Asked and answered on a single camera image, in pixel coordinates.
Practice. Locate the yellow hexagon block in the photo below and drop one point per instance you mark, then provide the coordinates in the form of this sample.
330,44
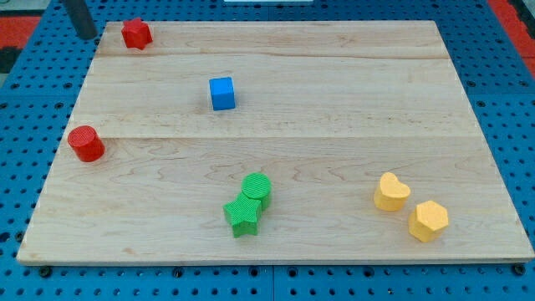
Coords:
428,221

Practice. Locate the red star block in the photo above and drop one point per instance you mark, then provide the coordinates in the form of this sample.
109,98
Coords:
136,33

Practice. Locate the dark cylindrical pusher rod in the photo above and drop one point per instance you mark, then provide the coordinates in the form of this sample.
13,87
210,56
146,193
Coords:
81,18

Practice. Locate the blue cube block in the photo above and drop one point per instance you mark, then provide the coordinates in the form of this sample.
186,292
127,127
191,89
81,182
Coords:
222,93

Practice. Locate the wooden board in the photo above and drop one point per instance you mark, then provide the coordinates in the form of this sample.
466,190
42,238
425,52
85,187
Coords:
323,109

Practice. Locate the yellow heart block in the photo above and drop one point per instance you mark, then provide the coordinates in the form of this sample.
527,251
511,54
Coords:
391,194

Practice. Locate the green cylinder block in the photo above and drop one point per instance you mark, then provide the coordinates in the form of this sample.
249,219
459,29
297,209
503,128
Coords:
257,186

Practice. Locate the red cylinder block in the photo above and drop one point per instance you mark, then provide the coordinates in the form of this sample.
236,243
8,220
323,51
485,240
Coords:
86,143

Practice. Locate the green star block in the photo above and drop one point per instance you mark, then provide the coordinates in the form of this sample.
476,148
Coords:
243,215

